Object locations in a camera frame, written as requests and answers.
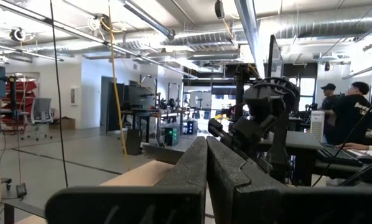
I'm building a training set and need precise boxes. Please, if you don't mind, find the cardboard box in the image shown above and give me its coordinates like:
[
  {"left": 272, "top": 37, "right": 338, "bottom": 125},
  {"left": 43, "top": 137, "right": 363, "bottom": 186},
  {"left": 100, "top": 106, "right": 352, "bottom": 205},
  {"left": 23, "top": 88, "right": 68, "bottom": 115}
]
[{"left": 49, "top": 116, "right": 77, "bottom": 131}]

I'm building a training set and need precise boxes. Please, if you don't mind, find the black monitor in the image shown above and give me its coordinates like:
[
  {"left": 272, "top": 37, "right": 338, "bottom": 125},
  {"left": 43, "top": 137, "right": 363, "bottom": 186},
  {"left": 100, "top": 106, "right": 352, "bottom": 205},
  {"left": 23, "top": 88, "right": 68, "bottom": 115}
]
[{"left": 266, "top": 34, "right": 285, "bottom": 79}]

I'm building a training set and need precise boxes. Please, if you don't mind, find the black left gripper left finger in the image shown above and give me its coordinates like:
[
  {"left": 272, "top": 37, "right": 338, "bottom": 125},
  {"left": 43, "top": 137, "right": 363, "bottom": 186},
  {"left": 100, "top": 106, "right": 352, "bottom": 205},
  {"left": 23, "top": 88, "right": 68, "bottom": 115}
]
[{"left": 45, "top": 136, "right": 208, "bottom": 224}]

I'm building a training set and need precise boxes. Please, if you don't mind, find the person in black printed shirt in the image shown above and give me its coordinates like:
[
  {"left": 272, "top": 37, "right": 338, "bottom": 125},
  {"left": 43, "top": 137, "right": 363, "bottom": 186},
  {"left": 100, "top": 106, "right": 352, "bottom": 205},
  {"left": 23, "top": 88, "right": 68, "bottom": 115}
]
[{"left": 331, "top": 81, "right": 372, "bottom": 146}]

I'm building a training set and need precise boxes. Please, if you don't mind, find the hanging black cable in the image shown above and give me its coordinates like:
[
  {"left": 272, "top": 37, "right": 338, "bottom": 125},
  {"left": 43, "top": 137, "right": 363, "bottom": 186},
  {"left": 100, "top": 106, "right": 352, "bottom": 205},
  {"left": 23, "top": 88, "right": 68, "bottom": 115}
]
[{"left": 49, "top": 0, "right": 70, "bottom": 189}]

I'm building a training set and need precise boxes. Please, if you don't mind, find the person with black cap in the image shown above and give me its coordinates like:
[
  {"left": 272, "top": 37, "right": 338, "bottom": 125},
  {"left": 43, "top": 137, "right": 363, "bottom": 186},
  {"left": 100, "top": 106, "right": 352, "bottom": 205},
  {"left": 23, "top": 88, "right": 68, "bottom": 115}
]
[{"left": 320, "top": 83, "right": 342, "bottom": 144}]

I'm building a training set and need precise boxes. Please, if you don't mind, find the thin black slanted cable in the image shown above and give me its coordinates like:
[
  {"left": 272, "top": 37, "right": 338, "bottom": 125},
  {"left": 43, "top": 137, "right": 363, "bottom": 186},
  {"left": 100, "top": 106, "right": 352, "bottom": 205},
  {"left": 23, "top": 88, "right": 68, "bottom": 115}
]
[{"left": 311, "top": 88, "right": 372, "bottom": 188}]

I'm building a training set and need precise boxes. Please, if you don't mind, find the black keyboard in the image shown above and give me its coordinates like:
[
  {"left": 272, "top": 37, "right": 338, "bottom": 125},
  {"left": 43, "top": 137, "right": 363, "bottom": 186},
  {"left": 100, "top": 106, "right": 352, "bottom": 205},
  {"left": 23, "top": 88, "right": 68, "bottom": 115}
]
[{"left": 315, "top": 144, "right": 365, "bottom": 168}]

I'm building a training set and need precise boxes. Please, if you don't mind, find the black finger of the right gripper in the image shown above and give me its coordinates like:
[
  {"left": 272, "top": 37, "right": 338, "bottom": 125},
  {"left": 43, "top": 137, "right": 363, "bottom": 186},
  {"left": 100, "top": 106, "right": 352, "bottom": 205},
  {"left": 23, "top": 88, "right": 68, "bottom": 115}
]
[
  {"left": 208, "top": 118, "right": 235, "bottom": 140},
  {"left": 220, "top": 134, "right": 252, "bottom": 160}
]

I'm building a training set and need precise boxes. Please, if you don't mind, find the white tower appliance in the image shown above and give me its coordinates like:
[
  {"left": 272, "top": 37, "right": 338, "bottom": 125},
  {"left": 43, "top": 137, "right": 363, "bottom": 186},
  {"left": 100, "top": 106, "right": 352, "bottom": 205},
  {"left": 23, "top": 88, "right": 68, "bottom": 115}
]
[{"left": 310, "top": 110, "right": 325, "bottom": 143}]

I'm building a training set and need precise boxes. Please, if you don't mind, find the black ceiling-hung device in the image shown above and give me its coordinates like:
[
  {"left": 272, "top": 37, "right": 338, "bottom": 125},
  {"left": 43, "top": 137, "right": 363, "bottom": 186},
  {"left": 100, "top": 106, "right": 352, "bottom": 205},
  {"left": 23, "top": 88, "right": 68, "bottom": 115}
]
[{"left": 214, "top": 0, "right": 226, "bottom": 20}]

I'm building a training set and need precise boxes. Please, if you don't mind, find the computer with green light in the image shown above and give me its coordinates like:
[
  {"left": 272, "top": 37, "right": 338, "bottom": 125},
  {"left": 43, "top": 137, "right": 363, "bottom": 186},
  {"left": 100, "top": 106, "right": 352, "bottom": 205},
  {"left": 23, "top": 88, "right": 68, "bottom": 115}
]
[{"left": 163, "top": 124, "right": 180, "bottom": 147}]

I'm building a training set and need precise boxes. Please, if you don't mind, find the grey office chair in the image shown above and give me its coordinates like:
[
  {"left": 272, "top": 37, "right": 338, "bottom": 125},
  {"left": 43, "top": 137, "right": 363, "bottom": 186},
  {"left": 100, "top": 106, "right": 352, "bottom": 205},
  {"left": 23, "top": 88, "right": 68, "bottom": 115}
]
[{"left": 20, "top": 97, "right": 55, "bottom": 141}]

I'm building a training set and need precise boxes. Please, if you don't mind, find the dark grey plate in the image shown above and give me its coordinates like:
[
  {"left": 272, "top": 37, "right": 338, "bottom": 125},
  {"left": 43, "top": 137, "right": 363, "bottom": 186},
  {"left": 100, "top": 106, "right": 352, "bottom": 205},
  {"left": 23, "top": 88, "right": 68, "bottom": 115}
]
[{"left": 141, "top": 143, "right": 187, "bottom": 166}]

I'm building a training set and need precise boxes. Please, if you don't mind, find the black frame post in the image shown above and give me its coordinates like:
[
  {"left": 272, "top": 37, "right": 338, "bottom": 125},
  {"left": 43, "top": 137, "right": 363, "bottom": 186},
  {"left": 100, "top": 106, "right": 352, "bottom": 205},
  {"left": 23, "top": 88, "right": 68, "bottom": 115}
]
[{"left": 233, "top": 63, "right": 251, "bottom": 123}]

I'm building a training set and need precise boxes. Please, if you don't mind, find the black slanted strut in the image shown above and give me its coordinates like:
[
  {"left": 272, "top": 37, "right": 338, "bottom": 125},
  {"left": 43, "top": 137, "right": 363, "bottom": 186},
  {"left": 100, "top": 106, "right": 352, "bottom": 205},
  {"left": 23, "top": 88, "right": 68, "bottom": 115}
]
[{"left": 337, "top": 155, "right": 372, "bottom": 187}]

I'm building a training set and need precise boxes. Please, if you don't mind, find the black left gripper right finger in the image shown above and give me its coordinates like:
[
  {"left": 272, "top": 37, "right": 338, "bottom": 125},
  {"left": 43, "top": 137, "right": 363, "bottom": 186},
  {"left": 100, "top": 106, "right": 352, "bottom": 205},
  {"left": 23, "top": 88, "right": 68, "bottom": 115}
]
[{"left": 206, "top": 136, "right": 372, "bottom": 224}]

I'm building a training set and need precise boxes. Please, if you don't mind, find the red storage rack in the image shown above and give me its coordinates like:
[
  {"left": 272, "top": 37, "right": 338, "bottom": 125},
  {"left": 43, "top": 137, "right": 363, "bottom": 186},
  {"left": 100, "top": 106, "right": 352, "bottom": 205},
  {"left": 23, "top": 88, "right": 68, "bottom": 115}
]
[{"left": 1, "top": 79, "right": 38, "bottom": 133}]

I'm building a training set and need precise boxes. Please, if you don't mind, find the black power adapter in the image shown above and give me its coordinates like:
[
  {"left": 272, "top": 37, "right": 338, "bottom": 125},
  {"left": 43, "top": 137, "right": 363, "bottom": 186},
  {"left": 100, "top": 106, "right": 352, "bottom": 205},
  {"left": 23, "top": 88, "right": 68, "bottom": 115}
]
[{"left": 16, "top": 183, "right": 28, "bottom": 198}]

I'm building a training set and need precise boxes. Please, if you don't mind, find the hanging yellow cable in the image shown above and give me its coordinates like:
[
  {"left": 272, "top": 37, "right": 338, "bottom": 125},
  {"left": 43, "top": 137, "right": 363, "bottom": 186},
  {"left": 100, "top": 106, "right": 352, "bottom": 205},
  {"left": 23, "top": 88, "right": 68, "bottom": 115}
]
[{"left": 106, "top": 0, "right": 131, "bottom": 172}]

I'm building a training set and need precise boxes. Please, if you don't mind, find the grey desk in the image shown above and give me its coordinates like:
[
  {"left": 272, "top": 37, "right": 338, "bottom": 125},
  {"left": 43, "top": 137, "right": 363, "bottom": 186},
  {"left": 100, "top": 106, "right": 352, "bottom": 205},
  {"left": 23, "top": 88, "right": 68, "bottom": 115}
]
[{"left": 256, "top": 130, "right": 324, "bottom": 187}]

